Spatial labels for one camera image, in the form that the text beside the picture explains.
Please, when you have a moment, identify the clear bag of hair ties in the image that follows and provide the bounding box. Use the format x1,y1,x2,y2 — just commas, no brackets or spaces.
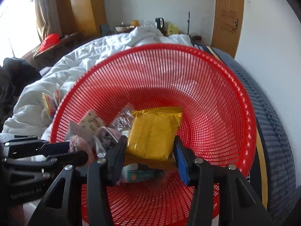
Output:
110,104,135,133

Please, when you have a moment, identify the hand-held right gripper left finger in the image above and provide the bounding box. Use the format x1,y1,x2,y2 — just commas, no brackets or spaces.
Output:
27,135,128,226

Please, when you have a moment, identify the plush towel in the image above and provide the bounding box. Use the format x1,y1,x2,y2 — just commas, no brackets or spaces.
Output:
68,135,92,154

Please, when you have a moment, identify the yellow packet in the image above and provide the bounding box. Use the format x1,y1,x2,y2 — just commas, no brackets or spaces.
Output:
124,107,183,163

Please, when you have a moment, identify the beige curtain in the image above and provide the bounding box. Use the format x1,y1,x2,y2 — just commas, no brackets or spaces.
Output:
34,0,63,43

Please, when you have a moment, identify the red plastic mesh basket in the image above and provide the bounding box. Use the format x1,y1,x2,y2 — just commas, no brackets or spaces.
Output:
50,44,257,226

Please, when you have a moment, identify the white duvet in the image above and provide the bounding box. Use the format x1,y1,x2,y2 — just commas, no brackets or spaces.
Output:
2,26,194,142

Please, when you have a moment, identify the wooden door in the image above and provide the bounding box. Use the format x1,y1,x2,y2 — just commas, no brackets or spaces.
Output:
211,0,245,58

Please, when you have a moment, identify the window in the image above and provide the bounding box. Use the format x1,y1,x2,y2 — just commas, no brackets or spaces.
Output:
0,0,38,64

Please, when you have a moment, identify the yellow plastic bag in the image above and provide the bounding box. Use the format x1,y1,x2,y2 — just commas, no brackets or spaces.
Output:
167,22,179,35

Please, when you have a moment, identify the printed card packet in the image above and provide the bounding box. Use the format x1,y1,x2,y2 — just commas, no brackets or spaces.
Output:
66,109,107,142

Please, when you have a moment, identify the striped blue mattress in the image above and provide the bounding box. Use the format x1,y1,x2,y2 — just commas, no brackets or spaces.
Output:
190,40,297,220

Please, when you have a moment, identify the dark wooden desk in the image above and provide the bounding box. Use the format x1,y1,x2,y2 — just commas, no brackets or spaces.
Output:
21,32,81,67

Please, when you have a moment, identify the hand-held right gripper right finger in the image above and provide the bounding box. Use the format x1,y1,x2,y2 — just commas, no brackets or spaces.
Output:
173,136,274,226

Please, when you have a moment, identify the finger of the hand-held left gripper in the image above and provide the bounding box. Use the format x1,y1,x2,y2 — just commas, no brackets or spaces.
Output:
35,141,71,155
46,151,89,168

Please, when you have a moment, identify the yellow wooden wardrobe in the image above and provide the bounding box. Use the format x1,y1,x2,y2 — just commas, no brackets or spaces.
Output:
55,0,108,38

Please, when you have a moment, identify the red bag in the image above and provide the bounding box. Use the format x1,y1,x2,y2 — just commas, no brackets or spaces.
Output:
40,33,61,53

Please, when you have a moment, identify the pile of dark clothing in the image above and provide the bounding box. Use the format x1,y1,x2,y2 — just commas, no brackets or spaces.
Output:
0,58,42,123

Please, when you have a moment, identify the clear packet with red print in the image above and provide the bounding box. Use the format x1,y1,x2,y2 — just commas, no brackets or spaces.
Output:
41,89,62,118

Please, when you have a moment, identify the fairy print clear pouch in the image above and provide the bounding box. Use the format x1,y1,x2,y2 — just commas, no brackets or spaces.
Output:
93,127,122,159

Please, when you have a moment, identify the light blue packet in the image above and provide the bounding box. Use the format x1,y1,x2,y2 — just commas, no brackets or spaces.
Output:
121,163,165,183

